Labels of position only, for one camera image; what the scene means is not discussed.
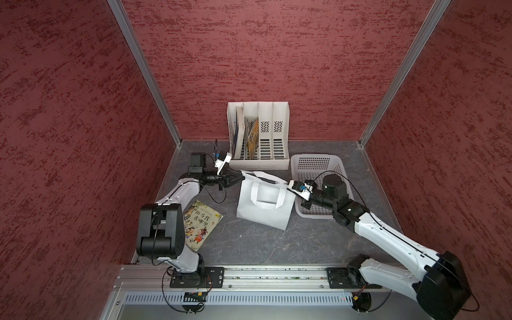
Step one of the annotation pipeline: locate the colourful children's picture book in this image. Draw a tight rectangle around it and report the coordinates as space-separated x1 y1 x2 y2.
183 201 223 251

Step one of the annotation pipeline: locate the right aluminium corner post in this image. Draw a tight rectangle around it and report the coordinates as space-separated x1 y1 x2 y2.
359 0 451 148

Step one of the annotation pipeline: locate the white insulated delivery bag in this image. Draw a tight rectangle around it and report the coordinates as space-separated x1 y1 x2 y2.
237 171 296 231

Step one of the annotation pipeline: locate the yellow story book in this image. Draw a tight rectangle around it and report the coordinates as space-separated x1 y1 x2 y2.
246 119 259 160

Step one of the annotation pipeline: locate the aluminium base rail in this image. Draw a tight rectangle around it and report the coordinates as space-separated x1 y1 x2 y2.
101 264 428 319

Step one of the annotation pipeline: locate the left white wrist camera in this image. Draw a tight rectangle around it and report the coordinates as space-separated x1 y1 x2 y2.
214 151 232 175

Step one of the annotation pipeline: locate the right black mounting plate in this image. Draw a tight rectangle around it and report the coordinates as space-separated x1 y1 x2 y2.
326 267 382 290

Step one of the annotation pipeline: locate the white plastic file organizer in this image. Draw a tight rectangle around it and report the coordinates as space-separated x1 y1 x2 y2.
227 101 290 171

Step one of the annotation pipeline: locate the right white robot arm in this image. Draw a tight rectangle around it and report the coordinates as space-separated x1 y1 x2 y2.
289 173 473 319

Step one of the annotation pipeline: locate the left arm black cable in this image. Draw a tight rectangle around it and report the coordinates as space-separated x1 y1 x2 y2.
149 139 229 267

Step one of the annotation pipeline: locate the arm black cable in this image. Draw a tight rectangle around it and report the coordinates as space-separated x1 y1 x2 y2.
149 139 229 267
311 171 480 313

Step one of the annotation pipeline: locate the black mounting plate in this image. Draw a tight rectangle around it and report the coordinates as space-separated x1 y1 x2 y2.
167 267 225 289
326 267 382 290

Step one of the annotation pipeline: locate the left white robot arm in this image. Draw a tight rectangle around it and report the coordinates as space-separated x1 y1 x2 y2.
136 152 245 275

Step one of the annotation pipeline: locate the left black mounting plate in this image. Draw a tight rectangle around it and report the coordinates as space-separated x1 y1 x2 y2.
167 267 225 289

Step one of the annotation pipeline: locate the aluminium corner post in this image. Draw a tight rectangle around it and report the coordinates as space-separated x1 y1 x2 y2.
359 0 451 148
107 0 182 147

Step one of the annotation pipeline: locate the white perforated plastic basket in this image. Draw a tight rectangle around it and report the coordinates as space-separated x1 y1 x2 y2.
290 153 354 221

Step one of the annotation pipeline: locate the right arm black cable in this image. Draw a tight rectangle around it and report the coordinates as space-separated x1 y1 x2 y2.
311 171 480 313

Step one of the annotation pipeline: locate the left aluminium corner post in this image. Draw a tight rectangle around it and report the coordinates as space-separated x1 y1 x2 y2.
107 0 182 147

